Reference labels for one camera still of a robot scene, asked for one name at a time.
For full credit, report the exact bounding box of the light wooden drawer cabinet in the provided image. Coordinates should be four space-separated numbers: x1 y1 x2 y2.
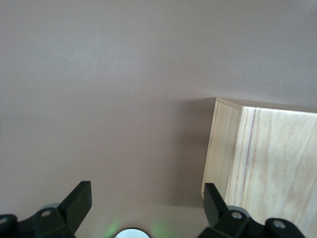
200 97 317 238

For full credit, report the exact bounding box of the brown table cover mat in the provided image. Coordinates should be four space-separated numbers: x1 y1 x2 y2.
0 0 317 238

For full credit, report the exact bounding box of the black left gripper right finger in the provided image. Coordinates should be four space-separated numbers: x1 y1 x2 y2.
198 182 306 238

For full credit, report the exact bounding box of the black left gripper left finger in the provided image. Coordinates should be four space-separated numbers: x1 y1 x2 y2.
0 180 93 238

